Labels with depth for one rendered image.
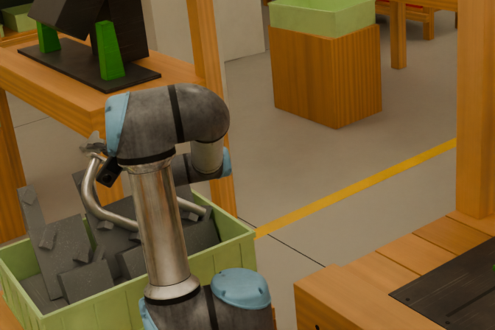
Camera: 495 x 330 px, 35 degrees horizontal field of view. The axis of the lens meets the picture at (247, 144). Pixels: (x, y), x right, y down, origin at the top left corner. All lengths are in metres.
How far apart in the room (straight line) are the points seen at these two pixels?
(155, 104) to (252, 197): 3.00
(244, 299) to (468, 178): 0.95
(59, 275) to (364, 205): 2.41
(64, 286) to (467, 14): 1.29
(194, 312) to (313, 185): 2.99
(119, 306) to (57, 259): 0.28
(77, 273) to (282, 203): 2.33
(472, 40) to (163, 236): 1.03
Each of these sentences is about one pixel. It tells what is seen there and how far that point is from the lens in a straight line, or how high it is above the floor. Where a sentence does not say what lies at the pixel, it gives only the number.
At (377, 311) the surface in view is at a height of 0.90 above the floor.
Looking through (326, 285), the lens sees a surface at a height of 0.90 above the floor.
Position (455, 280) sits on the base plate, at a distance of 2.04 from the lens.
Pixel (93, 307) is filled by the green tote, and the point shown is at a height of 0.93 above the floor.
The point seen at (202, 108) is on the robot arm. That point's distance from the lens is 1.49.
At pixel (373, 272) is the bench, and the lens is 2.10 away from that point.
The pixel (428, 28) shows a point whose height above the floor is 0.11.
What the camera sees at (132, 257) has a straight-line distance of 2.21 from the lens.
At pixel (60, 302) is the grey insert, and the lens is 2.22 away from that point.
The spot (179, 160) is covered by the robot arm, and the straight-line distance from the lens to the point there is 1.88.
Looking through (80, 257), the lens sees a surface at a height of 0.96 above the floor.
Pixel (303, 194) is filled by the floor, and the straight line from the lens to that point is 4.43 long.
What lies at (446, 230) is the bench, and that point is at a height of 0.88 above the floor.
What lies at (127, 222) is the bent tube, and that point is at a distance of 2.22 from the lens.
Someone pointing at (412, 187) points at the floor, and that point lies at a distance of 4.47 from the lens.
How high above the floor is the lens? 2.02
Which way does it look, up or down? 23 degrees down
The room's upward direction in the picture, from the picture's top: 6 degrees counter-clockwise
